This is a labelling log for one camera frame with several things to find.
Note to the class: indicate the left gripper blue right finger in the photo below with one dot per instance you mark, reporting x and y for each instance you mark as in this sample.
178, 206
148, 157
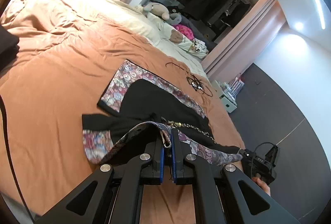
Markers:
180, 172

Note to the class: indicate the folded black garment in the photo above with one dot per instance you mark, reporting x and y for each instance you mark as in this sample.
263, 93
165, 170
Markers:
8, 47

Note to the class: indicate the cream bed sheet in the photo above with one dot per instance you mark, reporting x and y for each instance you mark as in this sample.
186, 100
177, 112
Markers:
130, 17

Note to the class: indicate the brown bed blanket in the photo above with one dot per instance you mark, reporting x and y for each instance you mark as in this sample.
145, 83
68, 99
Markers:
64, 63

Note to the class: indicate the cream bear print pillow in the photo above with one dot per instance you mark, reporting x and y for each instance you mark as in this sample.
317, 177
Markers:
194, 47

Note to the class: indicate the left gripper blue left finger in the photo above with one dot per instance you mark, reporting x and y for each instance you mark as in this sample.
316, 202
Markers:
154, 171

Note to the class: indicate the black floral patterned pants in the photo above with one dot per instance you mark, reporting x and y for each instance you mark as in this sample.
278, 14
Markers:
137, 105

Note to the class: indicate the person right hand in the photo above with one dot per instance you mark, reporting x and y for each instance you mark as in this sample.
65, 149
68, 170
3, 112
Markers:
263, 185

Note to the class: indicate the pink knitted cloth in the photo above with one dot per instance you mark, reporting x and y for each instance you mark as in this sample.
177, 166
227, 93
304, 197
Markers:
186, 31

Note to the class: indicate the grey plush elephant toy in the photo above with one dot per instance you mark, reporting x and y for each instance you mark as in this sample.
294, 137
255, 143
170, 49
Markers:
161, 11

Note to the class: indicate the pink curtain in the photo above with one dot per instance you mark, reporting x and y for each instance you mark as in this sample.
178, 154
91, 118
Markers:
238, 50

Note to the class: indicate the white bedside cabinet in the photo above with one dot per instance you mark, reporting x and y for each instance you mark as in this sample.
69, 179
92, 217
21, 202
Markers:
228, 92

